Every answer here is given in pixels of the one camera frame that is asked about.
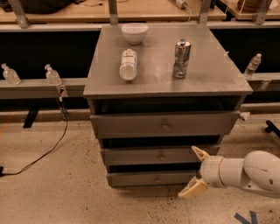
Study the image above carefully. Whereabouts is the white power adapter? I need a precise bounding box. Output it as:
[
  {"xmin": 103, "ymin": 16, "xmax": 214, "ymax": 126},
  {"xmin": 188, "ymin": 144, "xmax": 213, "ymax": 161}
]
[{"xmin": 170, "ymin": 0, "xmax": 187, "ymax": 9}]

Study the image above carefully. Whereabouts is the clear bottle far left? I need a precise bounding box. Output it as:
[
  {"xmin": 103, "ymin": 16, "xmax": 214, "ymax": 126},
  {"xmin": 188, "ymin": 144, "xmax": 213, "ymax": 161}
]
[{"xmin": 1, "ymin": 63, "xmax": 21, "ymax": 85}]

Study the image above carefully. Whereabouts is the silver drink can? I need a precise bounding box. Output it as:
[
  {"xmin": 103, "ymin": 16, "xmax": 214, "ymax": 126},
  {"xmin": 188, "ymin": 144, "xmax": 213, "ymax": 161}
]
[{"xmin": 172, "ymin": 38, "xmax": 192, "ymax": 79}]

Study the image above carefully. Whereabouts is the black floor cable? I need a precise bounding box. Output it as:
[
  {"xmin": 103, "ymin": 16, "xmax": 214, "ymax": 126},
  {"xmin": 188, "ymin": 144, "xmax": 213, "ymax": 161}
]
[{"xmin": 0, "ymin": 93, "xmax": 68, "ymax": 178}]

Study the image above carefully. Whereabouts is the grey bottom drawer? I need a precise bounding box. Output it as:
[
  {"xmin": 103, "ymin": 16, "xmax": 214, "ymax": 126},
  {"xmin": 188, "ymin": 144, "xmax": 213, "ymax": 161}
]
[{"xmin": 107, "ymin": 170, "xmax": 199, "ymax": 187}]

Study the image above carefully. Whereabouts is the lying clear plastic bottle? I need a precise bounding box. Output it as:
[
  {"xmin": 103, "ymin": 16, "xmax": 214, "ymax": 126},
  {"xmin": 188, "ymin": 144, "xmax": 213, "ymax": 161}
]
[{"xmin": 119, "ymin": 49, "xmax": 137, "ymax": 81}]

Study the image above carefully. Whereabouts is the small water bottle right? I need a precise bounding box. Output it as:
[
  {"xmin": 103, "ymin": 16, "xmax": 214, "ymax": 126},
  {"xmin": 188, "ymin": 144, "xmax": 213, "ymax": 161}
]
[{"xmin": 244, "ymin": 53, "xmax": 262, "ymax": 79}]

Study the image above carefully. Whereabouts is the clear pump bottle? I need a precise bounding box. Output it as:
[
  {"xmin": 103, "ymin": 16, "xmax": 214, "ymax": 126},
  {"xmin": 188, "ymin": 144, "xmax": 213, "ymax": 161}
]
[{"xmin": 45, "ymin": 64, "xmax": 62, "ymax": 86}]

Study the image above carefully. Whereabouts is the grey top drawer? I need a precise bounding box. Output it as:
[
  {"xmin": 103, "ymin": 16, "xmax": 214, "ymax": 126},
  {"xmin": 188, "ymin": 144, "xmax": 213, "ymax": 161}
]
[{"xmin": 90, "ymin": 112, "xmax": 239, "ymax": 139}]

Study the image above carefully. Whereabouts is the grey drawer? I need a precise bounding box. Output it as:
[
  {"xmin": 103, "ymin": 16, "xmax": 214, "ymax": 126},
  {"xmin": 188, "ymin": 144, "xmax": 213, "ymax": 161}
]
[
  {"xmin": 100, "ymin": 144, "xmax": 221, "ymax": 167},
  {"xmin": 90, "ymin": 112, "xmax": 239, "ymax": 139},
  {"xmin": 107, "ymin": 170, "xmax": 199, "ymax": 187}
]

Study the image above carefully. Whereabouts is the grey metal rail shelf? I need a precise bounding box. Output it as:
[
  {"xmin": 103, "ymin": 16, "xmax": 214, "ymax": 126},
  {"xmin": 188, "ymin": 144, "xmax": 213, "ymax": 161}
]
[{"xmin": 0, "ymin": 78, "xmax": 87, "ymax": 100}]

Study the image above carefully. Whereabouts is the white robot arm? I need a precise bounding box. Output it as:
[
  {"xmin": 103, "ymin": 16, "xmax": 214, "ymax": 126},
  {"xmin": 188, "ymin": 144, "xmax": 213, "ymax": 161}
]
[{"xmin": 178, "ymin": 146, "xmax": 280, "ymax": 199}]

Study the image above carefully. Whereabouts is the black chair base leg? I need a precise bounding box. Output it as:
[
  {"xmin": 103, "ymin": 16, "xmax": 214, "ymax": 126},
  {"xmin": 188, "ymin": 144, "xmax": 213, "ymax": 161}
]
[{"xmin": 265, "ymin": 120, "xmax": 280, "ymax": 138}]

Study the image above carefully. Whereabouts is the grey drawer cabinet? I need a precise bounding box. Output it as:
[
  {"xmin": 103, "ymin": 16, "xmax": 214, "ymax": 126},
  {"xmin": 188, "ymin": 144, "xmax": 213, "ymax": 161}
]
[{"xmin": 84, "ymin": 24, "xmax": 252, "ymax": 175}]

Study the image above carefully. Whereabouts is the white bowl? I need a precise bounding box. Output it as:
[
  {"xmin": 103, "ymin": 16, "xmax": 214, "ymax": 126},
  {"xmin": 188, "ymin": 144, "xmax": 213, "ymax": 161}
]
[{"xmin": 121, "ymin": 23, "xmax": 148, "ymax": 45}]

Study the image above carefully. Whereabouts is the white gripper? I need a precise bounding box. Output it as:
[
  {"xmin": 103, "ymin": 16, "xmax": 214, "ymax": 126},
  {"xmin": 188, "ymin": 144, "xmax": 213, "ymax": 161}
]
[{"xmin": 178, "ymin": 146, "xmax": 226, "ymax": 199}]

